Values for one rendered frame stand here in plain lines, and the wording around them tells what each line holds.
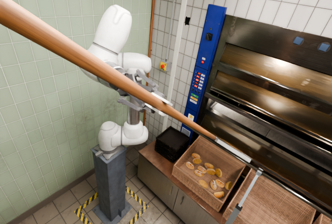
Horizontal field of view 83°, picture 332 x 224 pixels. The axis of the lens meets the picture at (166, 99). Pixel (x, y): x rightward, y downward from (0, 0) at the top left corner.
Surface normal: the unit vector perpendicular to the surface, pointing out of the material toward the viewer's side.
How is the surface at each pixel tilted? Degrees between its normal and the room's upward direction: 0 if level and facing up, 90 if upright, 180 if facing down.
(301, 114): 70
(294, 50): 90
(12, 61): 90
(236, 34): 90
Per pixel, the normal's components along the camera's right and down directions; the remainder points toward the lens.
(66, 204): 0.12, -0.83
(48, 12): 0.74, 0.44
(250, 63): -0.57, 0.04
